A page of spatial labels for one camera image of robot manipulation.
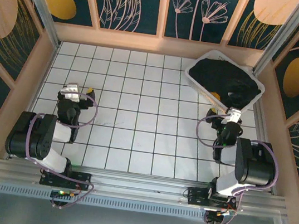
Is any perforated metal cable duct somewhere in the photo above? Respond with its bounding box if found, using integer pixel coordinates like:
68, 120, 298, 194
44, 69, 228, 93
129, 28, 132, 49
0, 181, 208, 223

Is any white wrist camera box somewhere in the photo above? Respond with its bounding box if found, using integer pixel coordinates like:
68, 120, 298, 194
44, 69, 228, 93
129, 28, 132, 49
224, 106, 244, 124
57, 81, 83, 104

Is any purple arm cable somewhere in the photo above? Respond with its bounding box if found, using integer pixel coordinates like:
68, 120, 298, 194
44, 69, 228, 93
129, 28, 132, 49
23, 86, 101, 172
187, 109, 287, 203

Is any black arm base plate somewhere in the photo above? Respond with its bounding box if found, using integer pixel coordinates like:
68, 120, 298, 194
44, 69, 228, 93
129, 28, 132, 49
181, 182, 241, 215
38, 165, 94, 193

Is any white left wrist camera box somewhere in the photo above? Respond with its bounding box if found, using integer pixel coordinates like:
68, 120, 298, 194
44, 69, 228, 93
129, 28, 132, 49
57, 81, 83, 104

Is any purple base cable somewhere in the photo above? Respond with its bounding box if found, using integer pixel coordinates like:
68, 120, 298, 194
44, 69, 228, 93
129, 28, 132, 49
49, 177, 96, 214
203, 188, 245, 224

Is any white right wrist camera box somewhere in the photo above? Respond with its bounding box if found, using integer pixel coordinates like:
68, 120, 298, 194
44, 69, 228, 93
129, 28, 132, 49
224, 106, 244, 124

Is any white plastic basket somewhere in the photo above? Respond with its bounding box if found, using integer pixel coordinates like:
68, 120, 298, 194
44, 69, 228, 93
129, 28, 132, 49
180, 45, 271, 118

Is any black t-shirt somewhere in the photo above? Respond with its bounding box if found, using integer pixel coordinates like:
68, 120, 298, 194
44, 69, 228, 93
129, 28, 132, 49
183, 54, 266, 114

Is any aluminium mounting rail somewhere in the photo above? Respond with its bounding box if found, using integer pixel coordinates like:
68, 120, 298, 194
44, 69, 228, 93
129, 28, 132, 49
0, 152, 293, 224

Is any small circuit board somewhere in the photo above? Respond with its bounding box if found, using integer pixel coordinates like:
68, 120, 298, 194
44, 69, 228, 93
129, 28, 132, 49
50, 187, 77, 199

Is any aluminium frame post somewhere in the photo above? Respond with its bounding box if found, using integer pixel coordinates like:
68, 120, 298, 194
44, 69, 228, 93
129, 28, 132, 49
251, 0, 299, 81
3, 0, 69, 50

